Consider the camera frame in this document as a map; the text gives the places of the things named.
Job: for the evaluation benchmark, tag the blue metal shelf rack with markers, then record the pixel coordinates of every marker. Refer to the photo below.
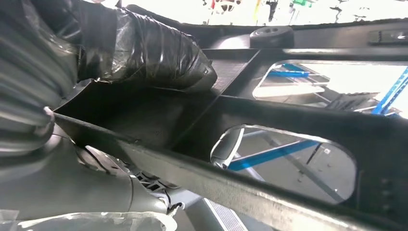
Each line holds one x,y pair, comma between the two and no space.
271,154

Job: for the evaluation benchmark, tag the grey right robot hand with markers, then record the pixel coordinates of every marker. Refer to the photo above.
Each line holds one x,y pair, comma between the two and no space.
153,47

